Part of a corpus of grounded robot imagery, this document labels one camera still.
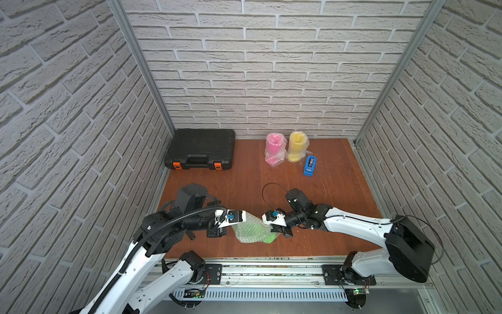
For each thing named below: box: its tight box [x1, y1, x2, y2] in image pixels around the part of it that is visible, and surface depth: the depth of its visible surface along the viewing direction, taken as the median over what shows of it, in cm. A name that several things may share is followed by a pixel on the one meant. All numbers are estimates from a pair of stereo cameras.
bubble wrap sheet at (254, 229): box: [231, 211, 282, 245], surface depth 68 cm
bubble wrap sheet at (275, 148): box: [264, 132, 288, 168], surface depth 102 cm
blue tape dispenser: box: [302, 155, 318, 178], surface depth 105 cm
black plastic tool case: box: [164, 128, 236, 171], surface depth 109 cm
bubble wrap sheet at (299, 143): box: [286, 130, 313, 165], surface depth 102 cm
